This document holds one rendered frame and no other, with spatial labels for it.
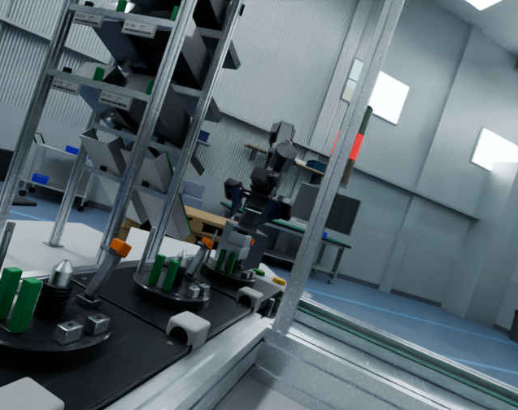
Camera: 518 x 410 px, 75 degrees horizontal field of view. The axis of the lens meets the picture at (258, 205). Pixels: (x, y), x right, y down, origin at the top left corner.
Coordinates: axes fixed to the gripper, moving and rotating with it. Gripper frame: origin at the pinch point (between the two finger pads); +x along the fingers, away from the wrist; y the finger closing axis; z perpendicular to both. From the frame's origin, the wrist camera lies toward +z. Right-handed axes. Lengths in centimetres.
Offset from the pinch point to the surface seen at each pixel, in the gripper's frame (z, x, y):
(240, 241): -3.7, 6.4, 0.9
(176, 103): 19.3, -8.1, -23.4
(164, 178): 3.9, 2.5, -22.9
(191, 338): 16.1, 36.5, 11.5
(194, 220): -167, -103, -117
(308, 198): 13.8, 2.9, 15.3
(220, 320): 7.2, 29.6, 10.8
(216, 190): -415, -357, -282
